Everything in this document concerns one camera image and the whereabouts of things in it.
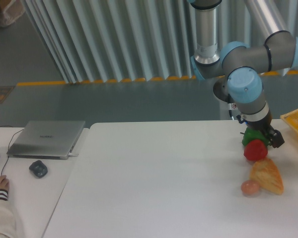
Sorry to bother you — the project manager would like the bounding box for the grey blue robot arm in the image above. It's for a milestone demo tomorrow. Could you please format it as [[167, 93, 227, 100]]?
[[190, 0, 298, 148]]

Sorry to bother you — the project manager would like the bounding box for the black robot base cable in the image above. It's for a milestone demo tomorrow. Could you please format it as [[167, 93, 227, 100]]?
[[226, 94, 236, 121]]

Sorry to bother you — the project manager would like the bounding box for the red bell pepper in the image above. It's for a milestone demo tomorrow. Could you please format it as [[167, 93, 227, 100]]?
[[243, 139, 268, 161]]

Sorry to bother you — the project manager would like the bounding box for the golden pastry bread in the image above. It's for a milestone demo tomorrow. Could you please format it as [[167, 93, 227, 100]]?
[[249, 157, 284, 195]]

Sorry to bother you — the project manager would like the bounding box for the cream striped sleeve forearm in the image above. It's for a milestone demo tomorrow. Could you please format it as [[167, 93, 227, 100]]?
[[0, 189, 18, 238]]

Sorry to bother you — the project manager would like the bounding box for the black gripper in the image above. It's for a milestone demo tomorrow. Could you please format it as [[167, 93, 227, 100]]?
[[236, 109, 285, 148]]

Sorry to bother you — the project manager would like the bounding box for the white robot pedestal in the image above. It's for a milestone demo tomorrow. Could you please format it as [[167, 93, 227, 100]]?
[[212, 76, 241, 120]]

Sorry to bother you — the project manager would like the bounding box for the brown egg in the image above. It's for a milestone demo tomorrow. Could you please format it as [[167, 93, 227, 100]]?
[[240, 180, 260, 195]]

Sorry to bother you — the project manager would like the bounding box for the cardboard box with wrap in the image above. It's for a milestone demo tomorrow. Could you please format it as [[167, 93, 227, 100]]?
[[0, 0, 25, 28]]

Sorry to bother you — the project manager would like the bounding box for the white side desk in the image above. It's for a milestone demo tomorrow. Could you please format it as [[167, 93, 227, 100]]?
[[0, 127, 89, 238]]

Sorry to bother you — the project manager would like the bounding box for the dark grey computer mouse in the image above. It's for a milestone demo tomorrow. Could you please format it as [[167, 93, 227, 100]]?
[[29, 160, 48, 179]]

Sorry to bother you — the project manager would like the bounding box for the silver closed laptop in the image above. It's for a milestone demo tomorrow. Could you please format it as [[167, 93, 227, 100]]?
[[7, 120, 85, 160]]

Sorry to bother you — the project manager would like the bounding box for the green bell pepper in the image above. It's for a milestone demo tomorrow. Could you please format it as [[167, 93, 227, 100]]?
[[241, 127, 260, 146]]

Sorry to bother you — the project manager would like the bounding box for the grey folding partition screen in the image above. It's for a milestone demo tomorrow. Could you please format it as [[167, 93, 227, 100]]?
[[21, 0, 298, 84]]

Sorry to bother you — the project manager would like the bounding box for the black mouse cable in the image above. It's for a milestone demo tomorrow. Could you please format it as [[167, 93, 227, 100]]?
[[0, 124, 24, 177]]

